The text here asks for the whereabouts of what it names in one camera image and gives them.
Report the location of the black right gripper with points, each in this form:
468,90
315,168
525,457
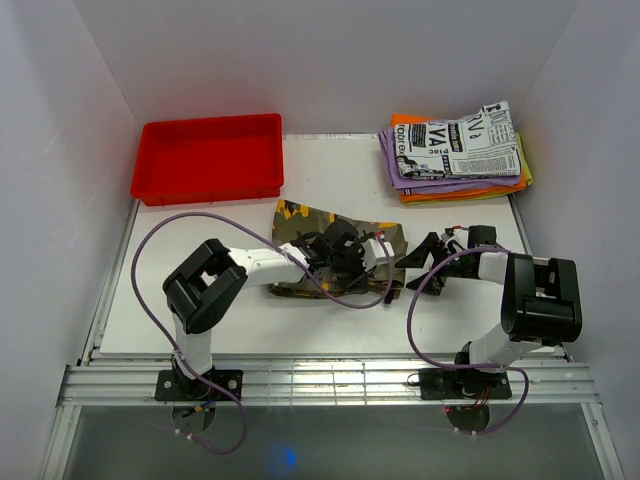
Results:
417,257

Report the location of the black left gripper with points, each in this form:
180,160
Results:
355,251

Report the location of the camouflage yellow green trousers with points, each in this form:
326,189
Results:
295,222

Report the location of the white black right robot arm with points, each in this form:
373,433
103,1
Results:
540,307

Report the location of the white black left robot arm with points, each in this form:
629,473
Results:
202,289

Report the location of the purple folded trousers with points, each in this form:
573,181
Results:
479,186

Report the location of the newspaper print folded trousers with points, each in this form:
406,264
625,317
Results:
483,145

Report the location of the yellow-green folded trousers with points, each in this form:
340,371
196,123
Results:
526,160

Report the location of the orange folded trousers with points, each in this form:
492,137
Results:
416,199

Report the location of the red plastic tray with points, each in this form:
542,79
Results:
209,160

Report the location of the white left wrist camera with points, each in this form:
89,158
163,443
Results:
377,252

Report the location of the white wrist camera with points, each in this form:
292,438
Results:
377,252
450,235

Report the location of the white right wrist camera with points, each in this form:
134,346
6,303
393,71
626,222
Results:
450,235

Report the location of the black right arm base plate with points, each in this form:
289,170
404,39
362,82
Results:
448,384

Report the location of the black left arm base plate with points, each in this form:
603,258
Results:
225,385

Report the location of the aluminium frame rail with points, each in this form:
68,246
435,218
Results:
320,382

